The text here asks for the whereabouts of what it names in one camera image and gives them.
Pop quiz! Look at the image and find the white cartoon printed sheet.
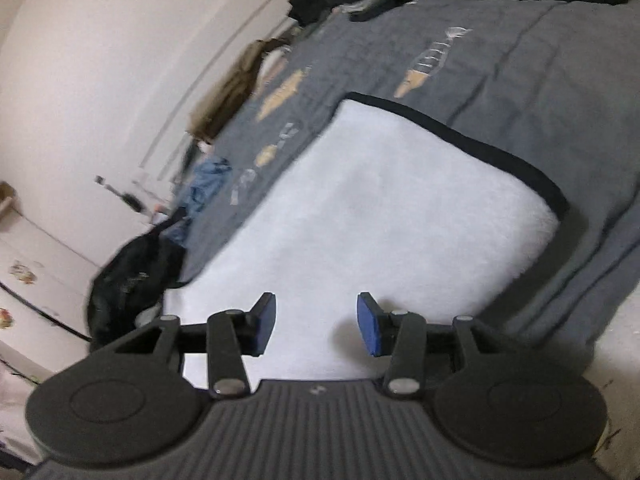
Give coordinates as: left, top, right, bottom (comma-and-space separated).
525, 280, 640, 461

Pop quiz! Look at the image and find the folded khaki clothes stack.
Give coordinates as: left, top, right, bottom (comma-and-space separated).
187, 39, 291, 141

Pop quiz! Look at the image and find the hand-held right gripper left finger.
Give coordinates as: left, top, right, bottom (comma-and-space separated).
107, 292, 277, 401

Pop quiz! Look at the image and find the blue denim shirt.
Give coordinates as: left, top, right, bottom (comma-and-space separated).
165, 156, 233, 248

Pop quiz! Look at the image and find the brown cardboard box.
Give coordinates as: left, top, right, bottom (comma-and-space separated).
0, 182, 23, 228

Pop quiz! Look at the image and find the small black clothes heap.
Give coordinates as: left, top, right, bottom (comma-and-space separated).
287, 0, 341, 26

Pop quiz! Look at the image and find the white wardrobe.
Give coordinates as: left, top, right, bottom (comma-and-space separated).
0, 210, 101, 386

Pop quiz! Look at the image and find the black garment heap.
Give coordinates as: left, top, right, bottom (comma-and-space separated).
86, 220, 188, 353

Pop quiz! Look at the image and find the mouse sticker with pink bow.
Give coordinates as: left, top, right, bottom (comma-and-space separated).
7, 260, 38, 286

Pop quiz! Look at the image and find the white headboard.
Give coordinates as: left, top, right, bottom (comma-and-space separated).
137, 0, 311, 186

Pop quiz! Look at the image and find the white blanket with black trim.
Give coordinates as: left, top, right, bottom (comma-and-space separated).
162, 92, 571, 391

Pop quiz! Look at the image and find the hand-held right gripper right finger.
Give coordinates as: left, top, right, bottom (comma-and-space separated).
356, 291, 526, 401

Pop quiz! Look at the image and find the grey quilted bedspread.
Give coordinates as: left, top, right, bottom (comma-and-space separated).
175, 0, 640, 361

